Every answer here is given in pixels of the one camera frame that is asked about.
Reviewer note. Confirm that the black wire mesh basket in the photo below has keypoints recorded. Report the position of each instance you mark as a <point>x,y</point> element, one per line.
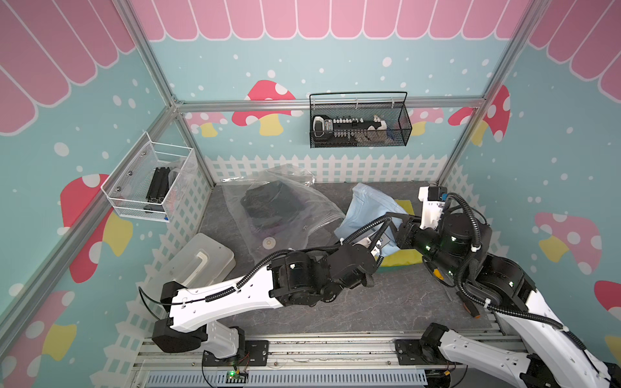
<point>389,106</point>

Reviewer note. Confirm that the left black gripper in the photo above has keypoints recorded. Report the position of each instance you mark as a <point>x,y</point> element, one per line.
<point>360,281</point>

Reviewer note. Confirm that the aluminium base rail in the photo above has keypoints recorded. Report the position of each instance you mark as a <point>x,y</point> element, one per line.
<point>363,359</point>

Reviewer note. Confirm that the white round bag valve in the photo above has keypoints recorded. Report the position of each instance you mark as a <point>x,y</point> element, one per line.
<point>269,243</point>

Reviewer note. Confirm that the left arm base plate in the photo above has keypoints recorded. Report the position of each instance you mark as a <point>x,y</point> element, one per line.
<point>251,353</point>

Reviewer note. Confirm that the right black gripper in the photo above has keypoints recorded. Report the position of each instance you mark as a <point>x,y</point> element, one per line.
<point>408,228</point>

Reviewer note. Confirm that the yellow black screwdriver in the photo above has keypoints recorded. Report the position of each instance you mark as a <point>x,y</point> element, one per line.
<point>438,274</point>

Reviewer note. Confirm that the yellow green garment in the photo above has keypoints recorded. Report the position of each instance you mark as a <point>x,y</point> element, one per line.
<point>403,258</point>

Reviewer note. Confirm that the small green circuit board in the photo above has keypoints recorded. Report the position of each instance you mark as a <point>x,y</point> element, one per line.
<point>236,377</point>

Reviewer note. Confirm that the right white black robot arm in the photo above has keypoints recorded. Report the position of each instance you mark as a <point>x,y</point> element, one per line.
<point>555,357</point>

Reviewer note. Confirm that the white wire mesh basket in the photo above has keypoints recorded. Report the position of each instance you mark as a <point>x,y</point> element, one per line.
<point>126,188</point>

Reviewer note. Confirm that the white black items in basket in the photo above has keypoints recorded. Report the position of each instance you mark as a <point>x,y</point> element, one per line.
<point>348,131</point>

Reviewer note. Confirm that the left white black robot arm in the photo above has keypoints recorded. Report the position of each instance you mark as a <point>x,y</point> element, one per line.
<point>284,278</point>

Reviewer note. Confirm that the purple folded garment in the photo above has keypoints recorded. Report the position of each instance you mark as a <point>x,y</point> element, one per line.
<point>273,226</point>

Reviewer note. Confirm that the translucent plastic storage box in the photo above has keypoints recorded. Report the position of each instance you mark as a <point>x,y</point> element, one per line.
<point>201,262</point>

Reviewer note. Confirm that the black part in white basket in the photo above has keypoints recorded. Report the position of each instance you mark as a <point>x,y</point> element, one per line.
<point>159,187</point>

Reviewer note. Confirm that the dark grey denim trousers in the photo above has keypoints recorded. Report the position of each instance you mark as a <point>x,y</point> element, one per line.
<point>275,200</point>

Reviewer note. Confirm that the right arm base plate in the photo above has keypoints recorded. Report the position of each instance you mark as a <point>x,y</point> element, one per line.
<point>419,352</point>

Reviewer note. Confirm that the light blue garment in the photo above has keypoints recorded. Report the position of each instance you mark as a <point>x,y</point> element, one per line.
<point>367,204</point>

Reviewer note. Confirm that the clear plastic vacuum bag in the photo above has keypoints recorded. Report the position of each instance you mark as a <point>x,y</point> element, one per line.
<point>319,212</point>

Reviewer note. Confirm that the black handled screwdriver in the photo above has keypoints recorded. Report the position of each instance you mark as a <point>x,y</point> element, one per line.
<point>469,305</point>

